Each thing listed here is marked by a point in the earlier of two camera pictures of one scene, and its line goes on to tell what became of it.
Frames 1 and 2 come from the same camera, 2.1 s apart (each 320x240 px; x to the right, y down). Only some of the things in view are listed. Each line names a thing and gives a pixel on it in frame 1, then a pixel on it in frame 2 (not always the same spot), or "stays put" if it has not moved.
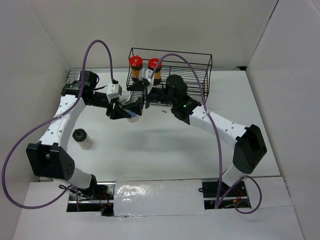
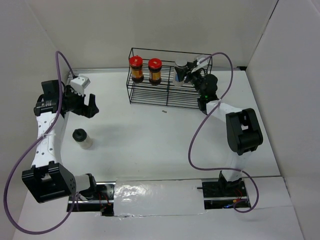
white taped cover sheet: [138, 197] stays put
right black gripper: [136, 106] → [187, 73]
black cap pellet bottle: [80, 136] stays put
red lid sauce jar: [135, 64] stays put
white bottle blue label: [124, 98] → [180, 63]
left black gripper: [117, 113] → [88, 111]
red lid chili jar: [152, 64] stays put
